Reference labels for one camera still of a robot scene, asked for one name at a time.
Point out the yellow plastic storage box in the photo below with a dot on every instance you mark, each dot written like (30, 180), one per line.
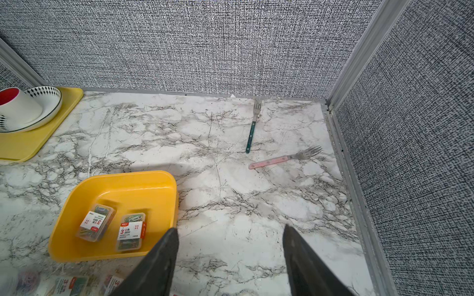
(115, 216)

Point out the green handled fork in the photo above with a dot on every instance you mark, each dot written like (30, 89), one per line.
(256, 112)

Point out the yellow flat tray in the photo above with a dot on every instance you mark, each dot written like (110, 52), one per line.
(23, 145)

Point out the clear paper clip box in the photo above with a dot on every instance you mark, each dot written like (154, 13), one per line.
(67, 286)

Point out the pink handled fork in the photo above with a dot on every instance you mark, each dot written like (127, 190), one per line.
(303, 155)

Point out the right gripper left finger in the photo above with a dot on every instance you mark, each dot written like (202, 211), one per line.
(154, 274)

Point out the paper clip box underneath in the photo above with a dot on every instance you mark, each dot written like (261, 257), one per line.
(95, 223)

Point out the white cup red inside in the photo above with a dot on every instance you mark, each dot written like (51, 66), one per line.
(19, 107)

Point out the white patterned bowl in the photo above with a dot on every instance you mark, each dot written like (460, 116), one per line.
(48, 97)

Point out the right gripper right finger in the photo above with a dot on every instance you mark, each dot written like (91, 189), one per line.
(308, 275)

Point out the round clear clip jar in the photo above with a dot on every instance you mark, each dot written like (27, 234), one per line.
(19, 282)

